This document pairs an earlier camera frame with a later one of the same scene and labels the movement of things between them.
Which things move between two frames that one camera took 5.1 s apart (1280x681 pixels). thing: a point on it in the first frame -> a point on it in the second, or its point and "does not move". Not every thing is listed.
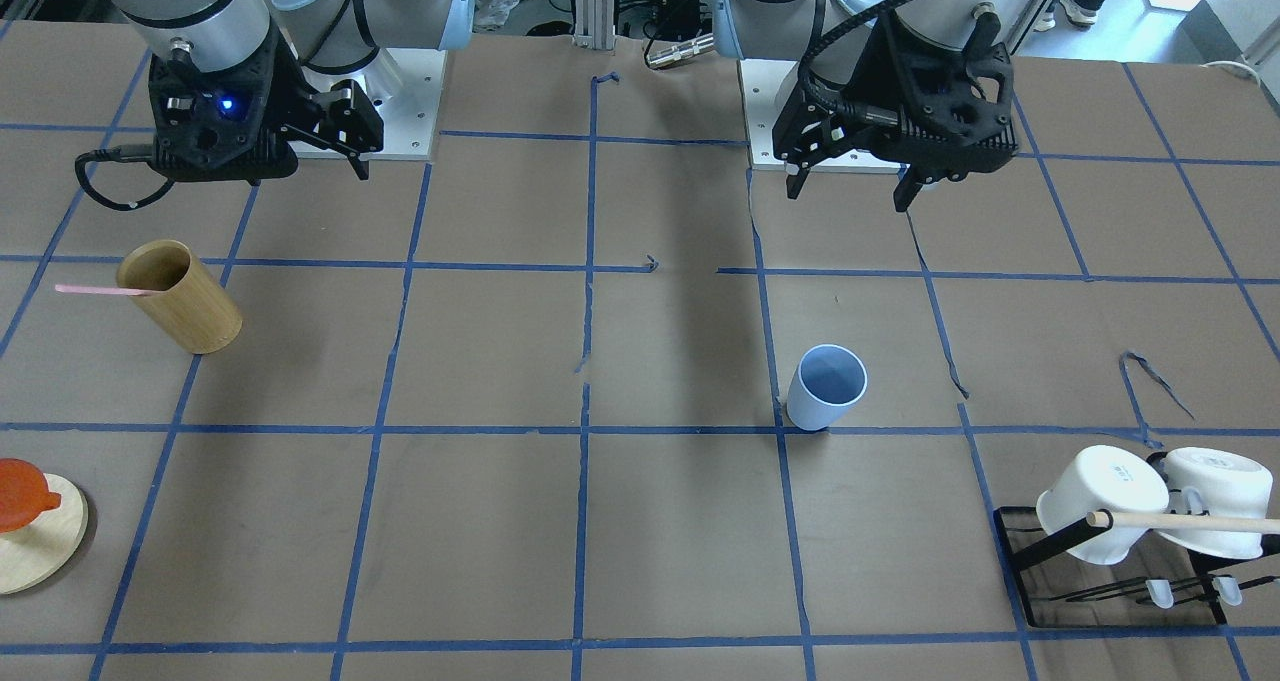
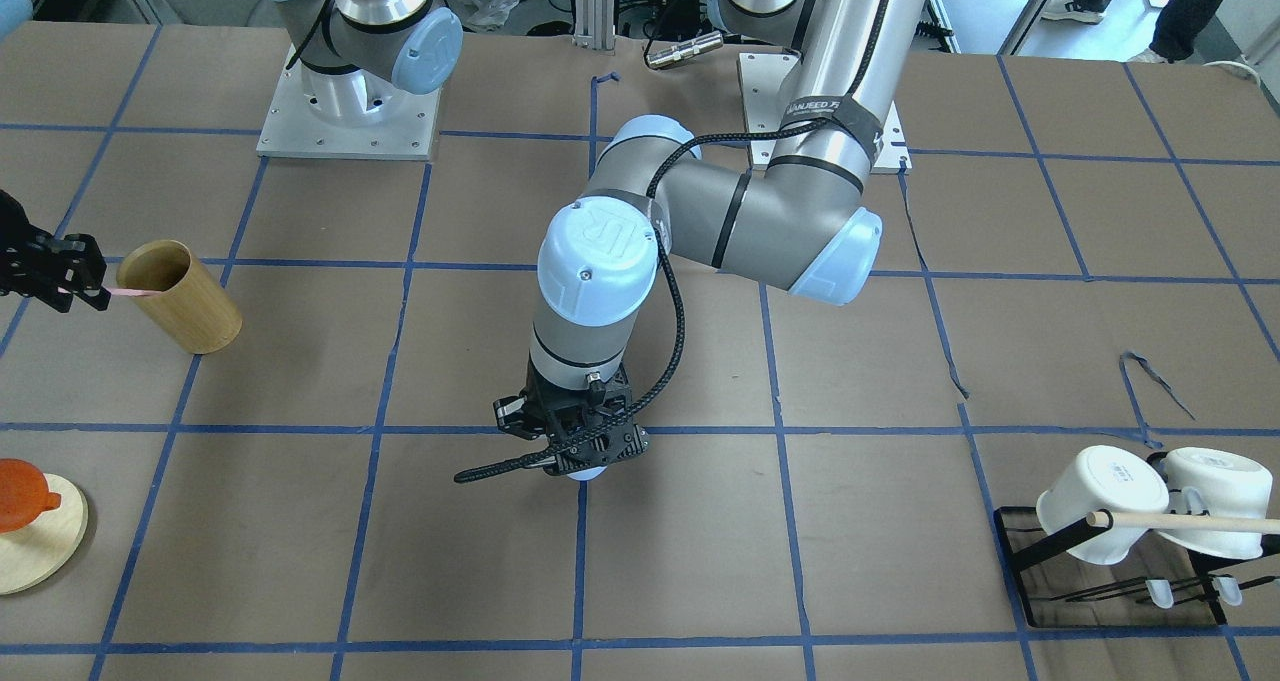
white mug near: (1105, 477) does not move
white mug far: (1210, 482) does not move
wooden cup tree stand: (32, 553) does not move
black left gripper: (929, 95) -> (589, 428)
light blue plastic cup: (827, 381) -> (586, 474)
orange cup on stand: (24, 494) does not move
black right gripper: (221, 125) -> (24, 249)
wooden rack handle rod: (1184, 522) does not move
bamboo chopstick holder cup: (193, 311) does not move
